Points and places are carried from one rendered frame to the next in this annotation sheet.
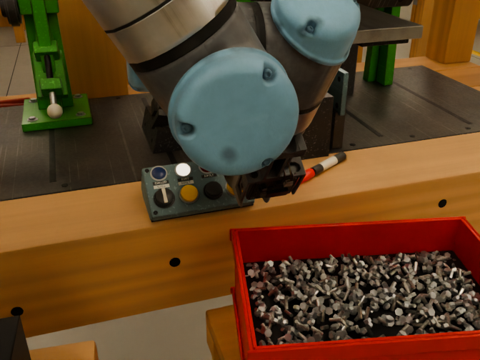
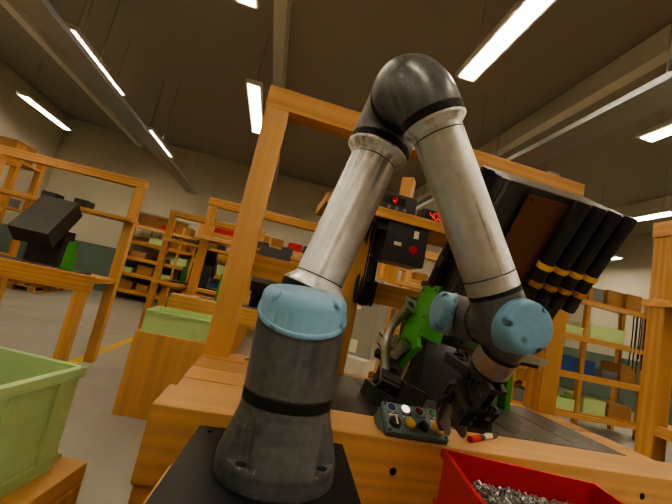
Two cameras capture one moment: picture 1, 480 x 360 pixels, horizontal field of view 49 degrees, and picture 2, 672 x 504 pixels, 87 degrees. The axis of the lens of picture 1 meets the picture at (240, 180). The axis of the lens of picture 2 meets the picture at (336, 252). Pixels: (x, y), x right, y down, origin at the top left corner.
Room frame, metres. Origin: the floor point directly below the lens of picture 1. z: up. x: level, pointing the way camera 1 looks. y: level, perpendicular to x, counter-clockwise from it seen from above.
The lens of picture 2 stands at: (-0.22, 0.21, 1.17)
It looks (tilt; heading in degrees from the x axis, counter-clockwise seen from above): 7 degrees up; 7
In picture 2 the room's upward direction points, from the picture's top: 12 degrees clockwise
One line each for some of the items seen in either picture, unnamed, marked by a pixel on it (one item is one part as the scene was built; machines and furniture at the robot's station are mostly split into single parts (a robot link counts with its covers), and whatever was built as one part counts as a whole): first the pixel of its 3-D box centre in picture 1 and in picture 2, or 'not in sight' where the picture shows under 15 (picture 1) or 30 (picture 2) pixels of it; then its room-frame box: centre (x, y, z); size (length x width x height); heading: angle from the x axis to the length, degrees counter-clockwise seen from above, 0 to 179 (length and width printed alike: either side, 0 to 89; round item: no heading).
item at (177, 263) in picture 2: not in sight; (176, 266); (9.11, 5.71, 1.11); 3.01 x 0.54 x 2.23; 107
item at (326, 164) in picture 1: (320, 168); (482, 437); (0.77, -0.13, 0.91); 0.13 x 0.02 x 0.02; 136
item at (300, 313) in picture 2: not in sight; (298, 335); (0.26, 0.29, 1.11); 0.13 x 0.12 x 0.14; 13
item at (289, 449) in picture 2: not in sight; (281, 427); (0.26, 0.29, 0.99); 0.15 x 0.15 x 0.10
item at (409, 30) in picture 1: (316, 14); (475, 347); (0.95, -0.13, 1.11); 0.39 x 0.16 x 0.03; 18
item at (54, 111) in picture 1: (53, 101); not in sight; (0.94, 0.35, 0.96); 0.06 x 0.03 x 0.06; 18
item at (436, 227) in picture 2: not in sight; (424, 231); (1.27, 0.05, 1.52); 0.90 x 0.25 x 0.04; 108
